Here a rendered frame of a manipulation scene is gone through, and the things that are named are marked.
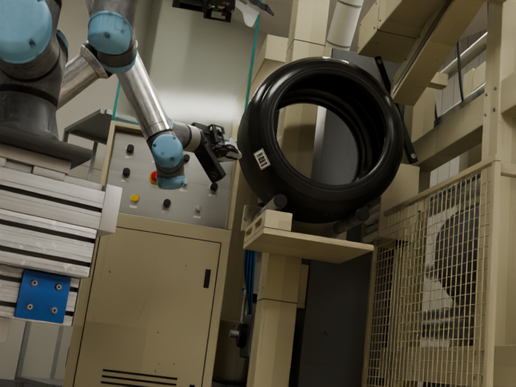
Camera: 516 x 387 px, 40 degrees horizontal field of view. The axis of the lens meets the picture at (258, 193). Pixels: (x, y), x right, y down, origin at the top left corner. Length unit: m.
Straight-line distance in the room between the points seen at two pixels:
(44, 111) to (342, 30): 2.31
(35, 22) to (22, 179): 0.28
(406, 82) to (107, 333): 1.47
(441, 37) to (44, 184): 1.63
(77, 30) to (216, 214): 3.64
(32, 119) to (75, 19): 4.98
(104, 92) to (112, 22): 4.92
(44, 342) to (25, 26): 4.66
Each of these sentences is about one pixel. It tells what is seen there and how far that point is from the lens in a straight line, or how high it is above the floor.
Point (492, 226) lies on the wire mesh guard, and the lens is 1.92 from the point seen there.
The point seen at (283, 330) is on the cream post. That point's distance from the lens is 2.58.
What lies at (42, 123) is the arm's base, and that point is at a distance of 1.34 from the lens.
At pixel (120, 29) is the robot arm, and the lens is 1.28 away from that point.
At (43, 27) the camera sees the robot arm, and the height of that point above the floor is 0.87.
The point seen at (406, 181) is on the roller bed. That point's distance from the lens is 2.74.
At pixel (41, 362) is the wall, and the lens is 5.78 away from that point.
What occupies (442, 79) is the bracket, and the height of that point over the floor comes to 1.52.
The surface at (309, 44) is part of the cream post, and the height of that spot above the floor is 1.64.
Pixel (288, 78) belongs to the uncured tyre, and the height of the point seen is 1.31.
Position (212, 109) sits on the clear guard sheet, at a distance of 2.98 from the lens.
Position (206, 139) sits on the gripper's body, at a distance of 2.05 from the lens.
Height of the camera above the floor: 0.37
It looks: 14 degrees up
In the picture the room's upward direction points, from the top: 7 degrees clockwise
